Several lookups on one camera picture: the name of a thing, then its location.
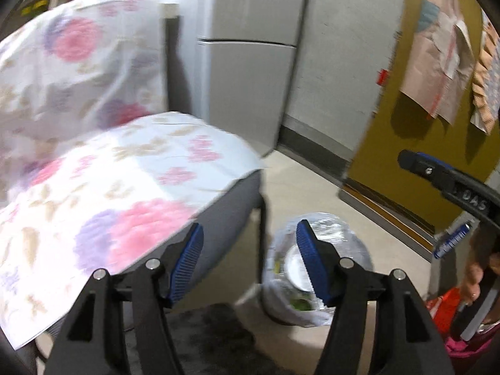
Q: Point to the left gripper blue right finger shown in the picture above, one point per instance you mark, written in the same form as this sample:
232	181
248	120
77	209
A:
319	258

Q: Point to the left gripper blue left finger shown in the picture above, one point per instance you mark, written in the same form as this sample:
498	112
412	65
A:
181	273

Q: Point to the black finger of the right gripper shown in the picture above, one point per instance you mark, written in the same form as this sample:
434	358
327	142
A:
422	165

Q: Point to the orange instant noodle cup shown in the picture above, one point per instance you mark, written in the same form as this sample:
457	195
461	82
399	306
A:
295	270

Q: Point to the green plastic bottle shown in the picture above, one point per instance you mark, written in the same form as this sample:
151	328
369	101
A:
301	304

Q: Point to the person's right hand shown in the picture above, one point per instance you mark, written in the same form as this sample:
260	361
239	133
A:
480	257

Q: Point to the brown wooden door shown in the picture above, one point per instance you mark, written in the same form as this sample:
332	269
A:
400	123

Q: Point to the patchwork cloth hanging on door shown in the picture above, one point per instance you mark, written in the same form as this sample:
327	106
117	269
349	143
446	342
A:
441	63

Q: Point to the floral cloth chair cover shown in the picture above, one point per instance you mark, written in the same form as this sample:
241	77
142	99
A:
97	156

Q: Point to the silver refrigerator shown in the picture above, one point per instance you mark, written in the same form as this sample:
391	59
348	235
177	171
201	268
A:
230	63

